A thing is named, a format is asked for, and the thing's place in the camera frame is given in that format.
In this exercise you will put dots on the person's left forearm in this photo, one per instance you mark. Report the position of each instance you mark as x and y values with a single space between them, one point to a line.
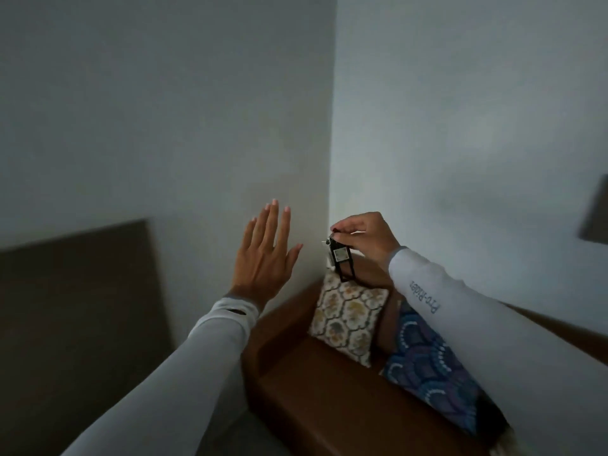
175 379

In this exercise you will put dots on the brown leather sofa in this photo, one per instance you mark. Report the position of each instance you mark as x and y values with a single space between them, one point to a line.
327 398

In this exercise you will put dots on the person's left middle finger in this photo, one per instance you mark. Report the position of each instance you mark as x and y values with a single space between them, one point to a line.
270 225

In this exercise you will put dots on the brown wooden headboard panel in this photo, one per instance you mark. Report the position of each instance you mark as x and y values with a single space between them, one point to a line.
76 337

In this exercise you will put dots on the person's right hand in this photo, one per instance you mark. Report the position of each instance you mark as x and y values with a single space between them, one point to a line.
375 239

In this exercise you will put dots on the person's right thumb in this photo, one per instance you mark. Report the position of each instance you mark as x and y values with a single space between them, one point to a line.
349 235

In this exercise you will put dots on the person's right forearm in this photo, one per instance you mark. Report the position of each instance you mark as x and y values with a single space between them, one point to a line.
494 346

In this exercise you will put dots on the blue scallop patterned cushion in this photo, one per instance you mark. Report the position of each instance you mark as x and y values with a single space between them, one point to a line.
427 365

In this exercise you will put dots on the person's left little finger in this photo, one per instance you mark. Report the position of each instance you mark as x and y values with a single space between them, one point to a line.
248 235

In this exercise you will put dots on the person's left hand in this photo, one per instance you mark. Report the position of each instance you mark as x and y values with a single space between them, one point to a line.
261 270

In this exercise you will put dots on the beige floral patterned cushion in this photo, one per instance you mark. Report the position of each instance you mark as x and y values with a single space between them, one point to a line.
346 318

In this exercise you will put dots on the person's left thumb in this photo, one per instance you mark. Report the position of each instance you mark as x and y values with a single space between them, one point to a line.
293 262

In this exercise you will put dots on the black key fob with tag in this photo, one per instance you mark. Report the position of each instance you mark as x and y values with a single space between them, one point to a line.
341 258

